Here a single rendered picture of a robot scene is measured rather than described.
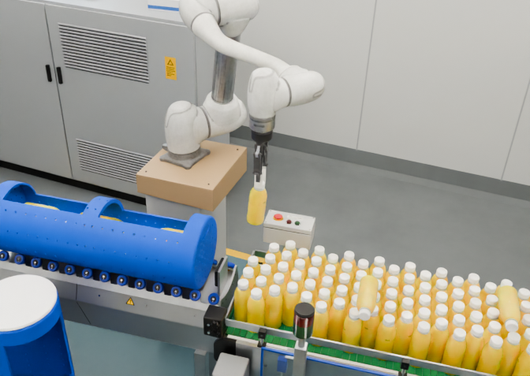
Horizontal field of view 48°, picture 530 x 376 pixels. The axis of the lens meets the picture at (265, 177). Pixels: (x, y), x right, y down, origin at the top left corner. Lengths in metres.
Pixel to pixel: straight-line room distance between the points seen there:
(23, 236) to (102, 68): 1.87
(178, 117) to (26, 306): 1.03
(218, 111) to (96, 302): 0.98
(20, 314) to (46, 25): 2.43
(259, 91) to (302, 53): 2.88
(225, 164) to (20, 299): 1.08
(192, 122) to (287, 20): 2.22
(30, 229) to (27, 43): 2.20
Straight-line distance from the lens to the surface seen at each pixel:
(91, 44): 4.08
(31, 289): 2.35
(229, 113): 2.75
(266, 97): 1.95
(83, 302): 2.55
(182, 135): 2.72
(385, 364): 2.23
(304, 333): 1.88
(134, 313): 2.46
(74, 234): 2.35
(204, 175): 2.71
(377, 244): 4.21
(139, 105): 4.05
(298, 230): 2.43
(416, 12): 4.52
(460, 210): 4.75
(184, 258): 2.18
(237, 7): 2.41
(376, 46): 4.64
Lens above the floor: 2.55
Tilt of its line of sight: 32 degrees down
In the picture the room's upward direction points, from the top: 2 degrees clockwise
